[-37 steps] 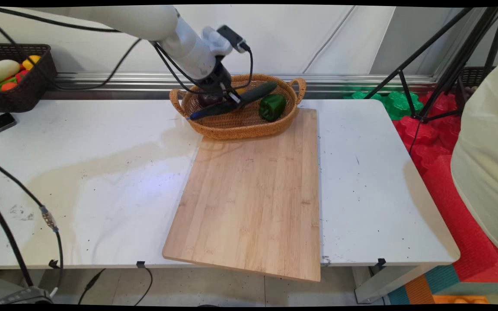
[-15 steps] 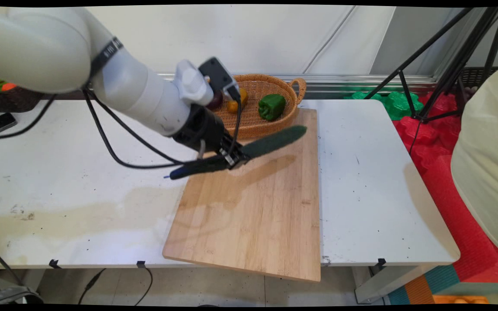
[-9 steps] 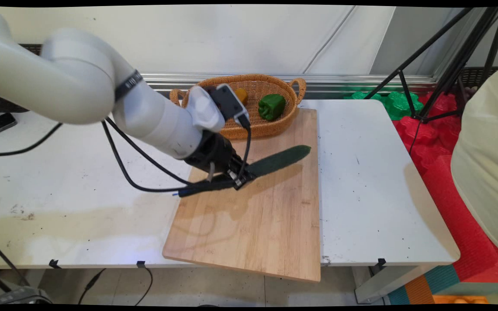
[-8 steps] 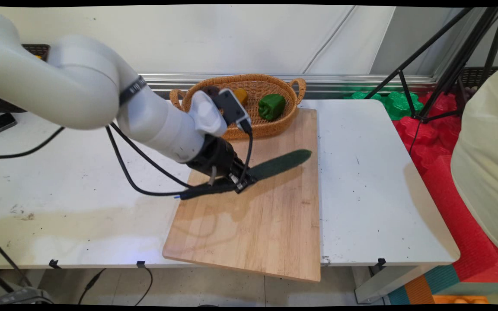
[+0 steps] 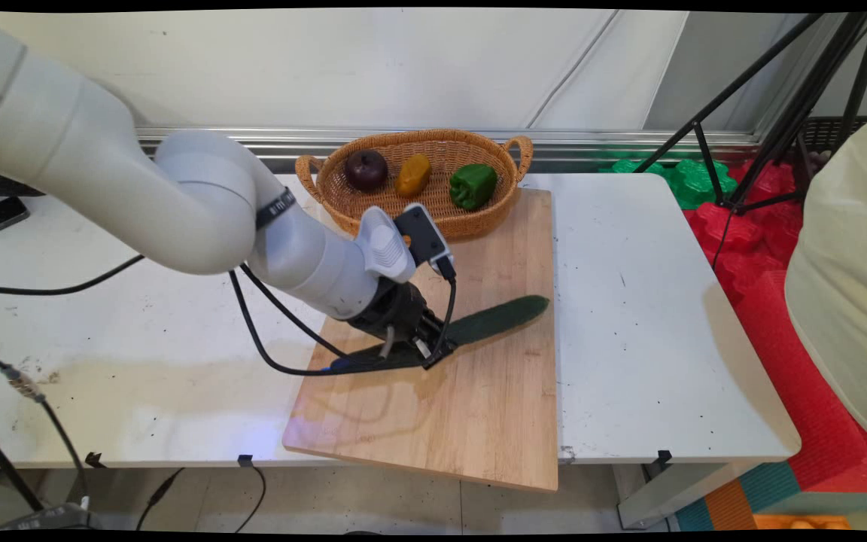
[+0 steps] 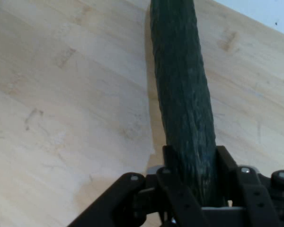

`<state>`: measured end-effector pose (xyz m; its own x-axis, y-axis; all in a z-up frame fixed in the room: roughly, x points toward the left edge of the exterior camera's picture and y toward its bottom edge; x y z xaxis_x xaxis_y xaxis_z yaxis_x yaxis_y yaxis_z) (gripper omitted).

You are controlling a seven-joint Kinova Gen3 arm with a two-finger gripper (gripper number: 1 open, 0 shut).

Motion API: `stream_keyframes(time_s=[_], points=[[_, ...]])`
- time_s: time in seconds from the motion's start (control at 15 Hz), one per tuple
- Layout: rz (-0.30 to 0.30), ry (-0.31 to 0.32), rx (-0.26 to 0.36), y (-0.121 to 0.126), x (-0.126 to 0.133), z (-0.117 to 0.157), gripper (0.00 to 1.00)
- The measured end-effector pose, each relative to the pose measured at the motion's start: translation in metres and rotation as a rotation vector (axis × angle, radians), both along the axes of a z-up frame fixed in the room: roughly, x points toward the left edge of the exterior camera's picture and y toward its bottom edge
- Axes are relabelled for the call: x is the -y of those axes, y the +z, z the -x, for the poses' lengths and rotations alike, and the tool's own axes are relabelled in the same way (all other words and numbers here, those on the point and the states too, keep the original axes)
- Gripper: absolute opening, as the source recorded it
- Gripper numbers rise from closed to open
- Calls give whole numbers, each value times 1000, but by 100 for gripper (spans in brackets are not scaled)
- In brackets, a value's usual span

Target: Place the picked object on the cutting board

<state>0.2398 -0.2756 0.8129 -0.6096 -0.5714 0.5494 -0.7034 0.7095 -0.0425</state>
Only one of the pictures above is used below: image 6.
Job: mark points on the dark green toy cucumber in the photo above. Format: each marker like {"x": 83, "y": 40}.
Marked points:
{"x": 180, "y": 75}

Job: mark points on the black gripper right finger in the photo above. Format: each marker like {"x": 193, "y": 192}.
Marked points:
{"x": 255, "y": 196}

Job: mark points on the bamboo wooden cutting board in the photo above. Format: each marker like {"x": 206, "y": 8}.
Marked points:
{"x": 61, "y": 94}

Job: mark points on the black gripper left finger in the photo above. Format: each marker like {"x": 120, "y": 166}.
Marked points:
{"x": 175, "y": 189}

